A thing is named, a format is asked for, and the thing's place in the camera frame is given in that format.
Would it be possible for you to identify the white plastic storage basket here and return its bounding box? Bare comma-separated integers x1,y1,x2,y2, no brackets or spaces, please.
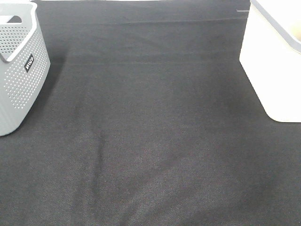
239,0,301,122

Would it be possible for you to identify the black fabric table cover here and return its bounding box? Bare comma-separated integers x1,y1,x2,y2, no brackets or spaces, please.
0,0,301,226

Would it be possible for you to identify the grey perforated plastic basket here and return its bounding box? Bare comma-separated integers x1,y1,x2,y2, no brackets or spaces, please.
0,0,50,136

